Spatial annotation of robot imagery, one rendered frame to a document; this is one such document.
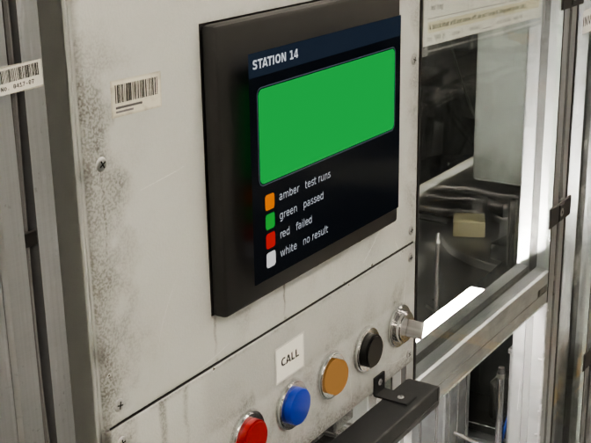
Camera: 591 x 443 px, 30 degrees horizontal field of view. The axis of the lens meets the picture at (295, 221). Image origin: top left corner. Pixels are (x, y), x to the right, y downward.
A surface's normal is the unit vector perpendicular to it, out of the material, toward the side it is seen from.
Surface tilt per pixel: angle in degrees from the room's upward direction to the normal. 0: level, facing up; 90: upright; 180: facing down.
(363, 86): 90
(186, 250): 90
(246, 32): 90
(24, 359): 90
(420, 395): 0
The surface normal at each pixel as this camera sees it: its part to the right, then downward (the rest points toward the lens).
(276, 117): 0.84, 0.16
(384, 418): -0.02, -0.95
